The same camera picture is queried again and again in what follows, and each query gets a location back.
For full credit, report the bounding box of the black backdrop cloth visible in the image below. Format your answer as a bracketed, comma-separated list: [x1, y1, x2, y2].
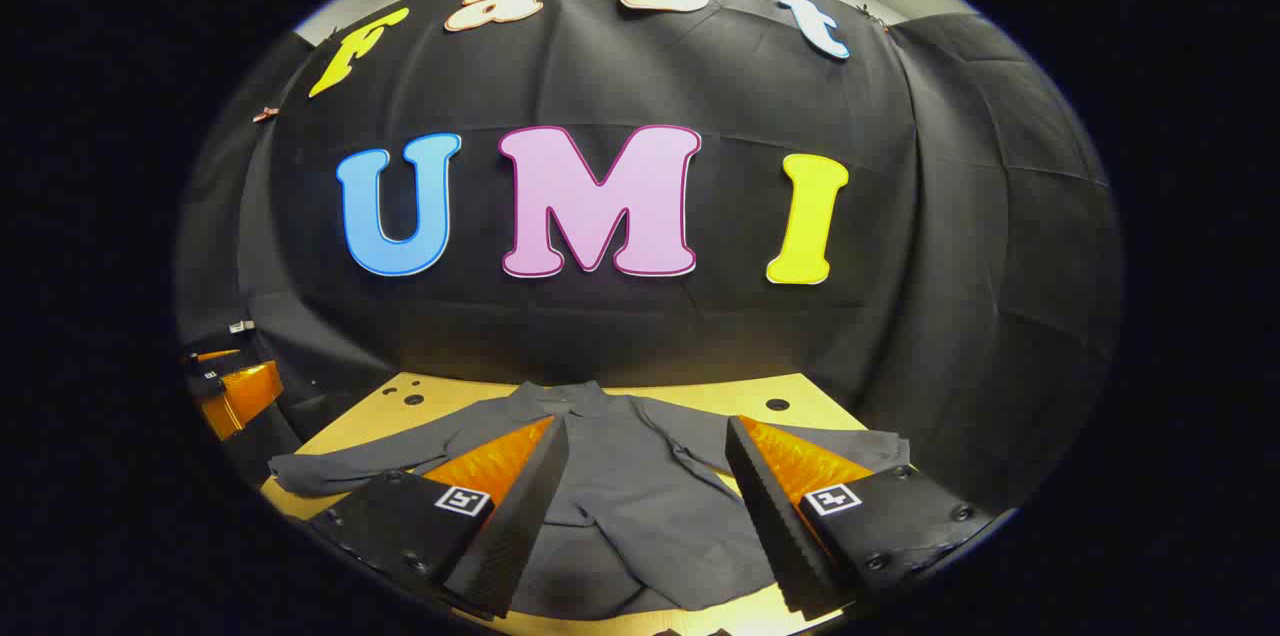
[175, 0, 1126, 517]

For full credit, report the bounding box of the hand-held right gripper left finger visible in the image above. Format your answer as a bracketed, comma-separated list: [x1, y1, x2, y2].
[308, 414, 571, 620]

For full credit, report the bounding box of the grey button-up shirt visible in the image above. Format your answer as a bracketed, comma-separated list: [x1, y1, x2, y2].
[268, 379, 911, 622]

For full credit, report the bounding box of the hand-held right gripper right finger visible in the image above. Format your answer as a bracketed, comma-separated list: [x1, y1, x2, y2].
[725, 414, 996, 619]

